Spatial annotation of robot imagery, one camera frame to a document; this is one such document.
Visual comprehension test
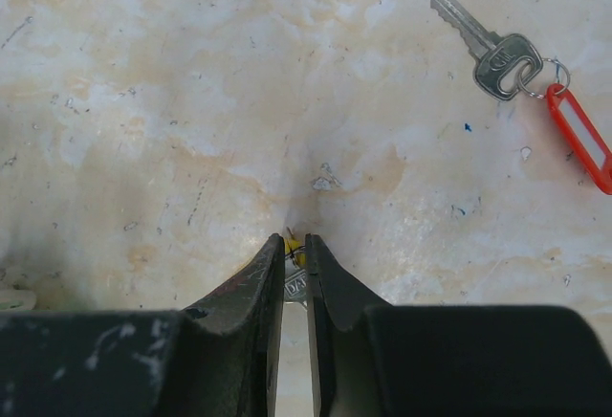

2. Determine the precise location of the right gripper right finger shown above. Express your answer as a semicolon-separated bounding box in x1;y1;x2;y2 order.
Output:
305;234;611;416

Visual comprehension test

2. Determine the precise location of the key with red fob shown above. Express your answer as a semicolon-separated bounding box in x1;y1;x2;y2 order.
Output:
430;0;611;195

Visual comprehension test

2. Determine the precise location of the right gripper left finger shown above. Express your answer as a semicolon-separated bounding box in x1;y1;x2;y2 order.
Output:
1;235;284;416

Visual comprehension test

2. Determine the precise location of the key with yellow tag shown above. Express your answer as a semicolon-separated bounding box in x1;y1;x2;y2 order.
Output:
283;228;307;309

